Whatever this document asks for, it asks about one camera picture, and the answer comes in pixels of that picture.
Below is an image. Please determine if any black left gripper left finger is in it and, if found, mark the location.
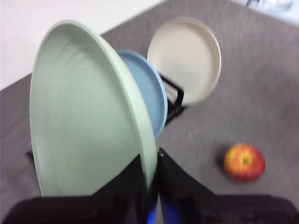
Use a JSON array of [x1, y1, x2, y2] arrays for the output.
[[0, 154, 143, 224]]

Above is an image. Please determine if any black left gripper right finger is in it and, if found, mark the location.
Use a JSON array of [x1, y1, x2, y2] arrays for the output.
[[158, 147, 299, 224]]

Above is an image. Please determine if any red apple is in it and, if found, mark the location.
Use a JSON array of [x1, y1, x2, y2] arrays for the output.
[[223, 142, 266, 182]]

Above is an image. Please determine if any green round plate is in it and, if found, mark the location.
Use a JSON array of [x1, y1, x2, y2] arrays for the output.
[[29, 20, 157, 198]]

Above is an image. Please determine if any blue round plate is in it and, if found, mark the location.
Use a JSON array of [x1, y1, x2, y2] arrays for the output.
[[116, 49, 168, 138]]

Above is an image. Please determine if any beige round plate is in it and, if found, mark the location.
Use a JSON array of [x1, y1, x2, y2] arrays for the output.
[[146, 16, 222, 107]]

